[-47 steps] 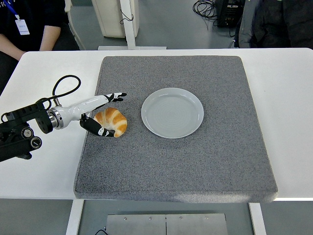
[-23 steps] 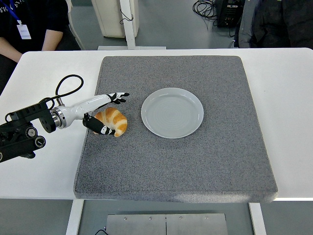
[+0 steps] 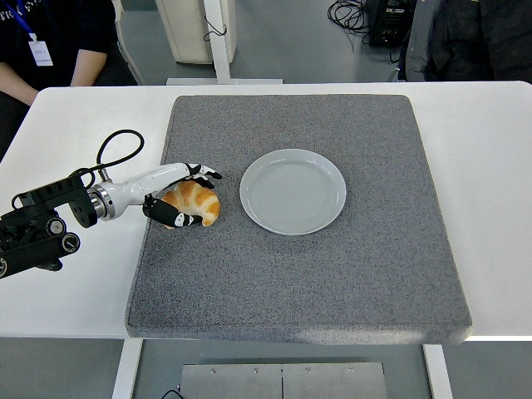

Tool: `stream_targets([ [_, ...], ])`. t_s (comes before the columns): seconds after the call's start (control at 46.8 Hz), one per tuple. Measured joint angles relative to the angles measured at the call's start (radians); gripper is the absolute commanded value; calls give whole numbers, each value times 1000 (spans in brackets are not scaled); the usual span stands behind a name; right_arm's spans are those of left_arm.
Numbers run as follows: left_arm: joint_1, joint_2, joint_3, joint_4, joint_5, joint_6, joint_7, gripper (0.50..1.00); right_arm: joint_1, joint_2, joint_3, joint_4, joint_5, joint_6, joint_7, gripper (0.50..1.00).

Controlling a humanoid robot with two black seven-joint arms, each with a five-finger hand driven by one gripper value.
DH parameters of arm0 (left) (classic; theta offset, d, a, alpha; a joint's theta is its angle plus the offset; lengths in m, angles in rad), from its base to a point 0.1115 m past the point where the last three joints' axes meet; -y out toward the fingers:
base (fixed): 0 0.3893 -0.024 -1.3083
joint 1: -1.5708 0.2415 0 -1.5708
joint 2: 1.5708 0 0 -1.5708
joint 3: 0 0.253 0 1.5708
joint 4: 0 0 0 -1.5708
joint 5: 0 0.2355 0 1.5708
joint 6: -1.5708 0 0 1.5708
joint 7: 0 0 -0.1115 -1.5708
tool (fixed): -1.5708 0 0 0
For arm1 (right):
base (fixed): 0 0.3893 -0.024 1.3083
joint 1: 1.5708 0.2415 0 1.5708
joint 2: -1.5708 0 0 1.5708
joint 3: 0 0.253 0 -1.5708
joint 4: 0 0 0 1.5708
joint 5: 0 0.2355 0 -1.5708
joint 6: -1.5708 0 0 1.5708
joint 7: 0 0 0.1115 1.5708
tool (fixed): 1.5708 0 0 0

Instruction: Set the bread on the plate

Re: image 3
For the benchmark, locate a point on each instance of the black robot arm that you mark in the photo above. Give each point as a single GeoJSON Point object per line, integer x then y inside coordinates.
{"type": "Point", "coordinates": [25, 245]}

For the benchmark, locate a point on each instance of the beige cabinet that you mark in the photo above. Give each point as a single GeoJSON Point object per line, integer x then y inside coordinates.
{"type": "Point", "coordinates": [187, 25]}

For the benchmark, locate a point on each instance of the white table post with base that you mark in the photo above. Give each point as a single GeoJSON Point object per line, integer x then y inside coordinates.
{"type": "Point", "coordinates": [220, 50]}

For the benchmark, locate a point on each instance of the round grey plate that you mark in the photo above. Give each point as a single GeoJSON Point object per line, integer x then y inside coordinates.
{"type": "Point", "coordinates": [293, 195]}

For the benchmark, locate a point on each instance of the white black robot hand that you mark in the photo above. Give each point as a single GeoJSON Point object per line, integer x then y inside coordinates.
{"type": "Point", "coordinates": [141, 185]}

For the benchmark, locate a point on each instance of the grey metal plate with screws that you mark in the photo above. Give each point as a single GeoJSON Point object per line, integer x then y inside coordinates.
{"type": "Point", "coordinates": [232, 382]}

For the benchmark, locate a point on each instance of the golden croissant bread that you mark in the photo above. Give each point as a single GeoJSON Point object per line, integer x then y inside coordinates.
{"type": "Point", "coordinates": [199, 199]}

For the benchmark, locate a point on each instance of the black equipment box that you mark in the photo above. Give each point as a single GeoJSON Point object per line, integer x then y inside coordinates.
{"type": "Point", "coordinates": [390, 25]}

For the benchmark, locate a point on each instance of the person in dark jacket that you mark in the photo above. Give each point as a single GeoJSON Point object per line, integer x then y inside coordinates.
{"type": "Point", "coordinates": [465, 41]}

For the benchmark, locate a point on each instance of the grey felt mat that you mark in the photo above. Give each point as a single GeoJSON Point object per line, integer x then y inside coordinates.
{"type": "Point", "coordinates": [291, 282]}

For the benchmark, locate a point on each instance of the seated person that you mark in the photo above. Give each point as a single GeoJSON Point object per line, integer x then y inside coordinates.
{"type": "Point", "coordinates": [66, 33]}

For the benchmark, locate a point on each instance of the white table leg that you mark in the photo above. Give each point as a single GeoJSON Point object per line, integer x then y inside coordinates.
{"type": "Point", "coordinates": [438, 374]}
{"type": "Point", "coordinates": [124, 374]}

